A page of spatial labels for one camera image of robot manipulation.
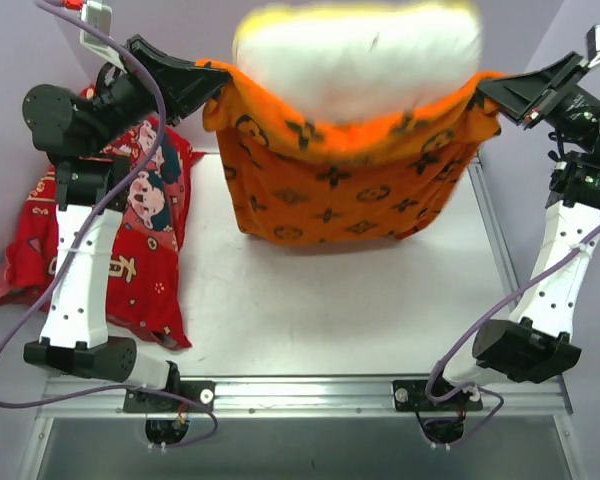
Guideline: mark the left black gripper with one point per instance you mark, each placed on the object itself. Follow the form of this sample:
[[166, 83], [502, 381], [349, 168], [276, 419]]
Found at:
[[150, 80]]

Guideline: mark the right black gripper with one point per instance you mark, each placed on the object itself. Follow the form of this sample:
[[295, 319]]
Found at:
[[553, 92]]

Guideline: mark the orange black patterned pillowcase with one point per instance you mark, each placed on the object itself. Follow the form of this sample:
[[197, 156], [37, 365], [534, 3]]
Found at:
[[296, 181]]

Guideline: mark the cream textured pillow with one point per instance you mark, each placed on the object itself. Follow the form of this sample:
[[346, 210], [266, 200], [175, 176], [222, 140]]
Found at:
[[349, 62]]

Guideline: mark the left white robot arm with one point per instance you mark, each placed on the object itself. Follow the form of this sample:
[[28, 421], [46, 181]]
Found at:
[[90, 196]]

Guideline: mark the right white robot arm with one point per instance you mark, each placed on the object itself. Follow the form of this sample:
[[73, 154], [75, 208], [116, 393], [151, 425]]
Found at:
[[534, 344]]

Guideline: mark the red cartoon patterned pillow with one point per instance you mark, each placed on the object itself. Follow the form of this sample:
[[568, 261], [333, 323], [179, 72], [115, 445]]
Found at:
[[142, 293]]

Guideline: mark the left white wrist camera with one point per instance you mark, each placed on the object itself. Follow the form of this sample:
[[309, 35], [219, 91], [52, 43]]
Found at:
[[98, 15]]

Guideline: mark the aluminium side rail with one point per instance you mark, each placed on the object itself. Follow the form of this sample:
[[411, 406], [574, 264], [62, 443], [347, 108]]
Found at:
[[493, 228]]

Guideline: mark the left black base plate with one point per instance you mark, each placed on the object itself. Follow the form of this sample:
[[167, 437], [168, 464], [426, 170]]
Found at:
[[201, 392]]

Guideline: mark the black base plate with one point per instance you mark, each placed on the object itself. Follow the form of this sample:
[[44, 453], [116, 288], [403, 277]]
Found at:
[[201, 392], [409, 396]]

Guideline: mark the aluminium front rail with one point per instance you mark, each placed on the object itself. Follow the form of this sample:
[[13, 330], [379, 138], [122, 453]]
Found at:
[[297, 397]]

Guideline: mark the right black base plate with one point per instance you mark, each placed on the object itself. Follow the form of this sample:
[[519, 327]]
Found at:
[[409, 396]]

